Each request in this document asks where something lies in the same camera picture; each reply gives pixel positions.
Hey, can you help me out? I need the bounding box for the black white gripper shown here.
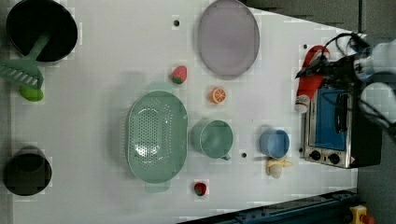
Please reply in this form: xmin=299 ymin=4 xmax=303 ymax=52
xmin=296 ymin=55 xmax=361 ymax=88

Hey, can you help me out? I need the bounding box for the red ketchup bottle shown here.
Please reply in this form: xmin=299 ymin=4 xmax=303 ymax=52
xmin=294 ymin=45 xmax=330 ymax=114

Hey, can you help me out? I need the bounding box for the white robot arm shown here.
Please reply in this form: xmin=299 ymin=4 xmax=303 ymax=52
xmin=296 ymin=33 xmax=395 ymax=138

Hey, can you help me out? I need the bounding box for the green oval strainer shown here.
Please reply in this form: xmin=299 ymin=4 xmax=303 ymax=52
xmin=126 ymin=82 xmax=188 ymax=193

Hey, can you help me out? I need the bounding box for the black toaster oven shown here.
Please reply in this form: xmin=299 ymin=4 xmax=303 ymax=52
xmin=304 ymin=89 xmax=382 ymax=169

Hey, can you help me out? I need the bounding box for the blue bowl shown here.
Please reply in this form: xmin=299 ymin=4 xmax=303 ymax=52
xmin=260 ymin=129 xmax=290 ymax=159

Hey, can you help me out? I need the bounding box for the grey round plate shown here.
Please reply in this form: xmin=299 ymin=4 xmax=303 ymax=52
xmin=197 ymin=0 xmax=261 ymax=78

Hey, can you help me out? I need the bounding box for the orange slice toy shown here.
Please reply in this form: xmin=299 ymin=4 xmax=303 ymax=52
xmin=209 ymin=88 xmax=227 ymax=105

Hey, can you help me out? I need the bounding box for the peeled toy banana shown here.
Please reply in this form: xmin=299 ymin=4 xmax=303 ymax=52
xmin=266 ymin=157 xmax=292 ymax=179

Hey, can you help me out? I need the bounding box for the green mug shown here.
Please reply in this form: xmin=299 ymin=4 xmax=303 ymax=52
xmin=191 ymin=119 xmax=233 ymax=161

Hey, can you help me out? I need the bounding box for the pink toy strawberry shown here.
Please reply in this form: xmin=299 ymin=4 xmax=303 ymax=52
xmin=171 ymin=65 xmax=188 ymax=84

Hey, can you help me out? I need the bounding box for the yellow red clamp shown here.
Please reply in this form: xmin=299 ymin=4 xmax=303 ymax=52
xmin=349 ymin=205 xmax=375 ymax=224

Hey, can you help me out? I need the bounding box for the red toy strawberry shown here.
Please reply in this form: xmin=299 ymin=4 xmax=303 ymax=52
xmin=194 ymin=182 xmax=206 ymax=197

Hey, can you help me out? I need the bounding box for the green spatula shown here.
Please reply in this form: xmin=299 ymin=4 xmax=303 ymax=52
xmin=0 ymin=34 xmax=50 ymax=102

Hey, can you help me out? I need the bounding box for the black cup upper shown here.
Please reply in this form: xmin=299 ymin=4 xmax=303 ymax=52
xmin=6 ymin=0 xmax=78 ymax=63

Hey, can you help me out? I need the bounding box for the black cup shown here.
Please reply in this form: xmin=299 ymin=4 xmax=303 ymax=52
xmin=3 ymin=146 xmax=52 ymax=196
xmin=6 ymin=0 xmax=78 ymax=63

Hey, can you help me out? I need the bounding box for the black cup lower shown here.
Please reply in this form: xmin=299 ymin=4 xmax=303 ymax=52
xmin=3 ymin=146 xmax=52 ymax=196

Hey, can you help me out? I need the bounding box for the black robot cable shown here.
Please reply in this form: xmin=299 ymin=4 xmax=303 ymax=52
xmin=320 ymin=32 xmax=372 ymax=60

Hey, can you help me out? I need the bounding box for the blue metal frame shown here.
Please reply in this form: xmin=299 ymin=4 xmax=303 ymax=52
xmin=177 ymin=190 xmax=361 ymax=224

